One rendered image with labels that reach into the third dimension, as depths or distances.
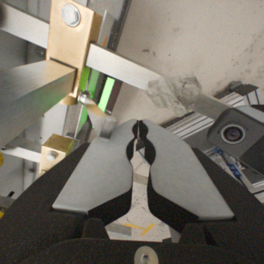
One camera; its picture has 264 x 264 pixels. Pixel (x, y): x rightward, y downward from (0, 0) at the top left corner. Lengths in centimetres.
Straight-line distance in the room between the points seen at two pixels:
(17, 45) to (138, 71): 38
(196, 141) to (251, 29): 75
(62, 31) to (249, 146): 26
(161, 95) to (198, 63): 94
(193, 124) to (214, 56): 46
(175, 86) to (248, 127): 11
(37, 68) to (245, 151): 24
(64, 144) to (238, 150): 32
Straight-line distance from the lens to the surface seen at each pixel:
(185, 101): 25
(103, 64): 24
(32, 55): 56
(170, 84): 23
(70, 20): 22
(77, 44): 23
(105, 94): 42
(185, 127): 105
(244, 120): 19
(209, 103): 28
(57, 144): 36
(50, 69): 21
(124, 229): 61
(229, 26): 122
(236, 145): 20
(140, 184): 39
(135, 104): 117
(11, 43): 52
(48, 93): 18
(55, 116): 60
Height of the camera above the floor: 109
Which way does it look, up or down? 58 degrees down
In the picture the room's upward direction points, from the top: 177 degrees counter-clockwise
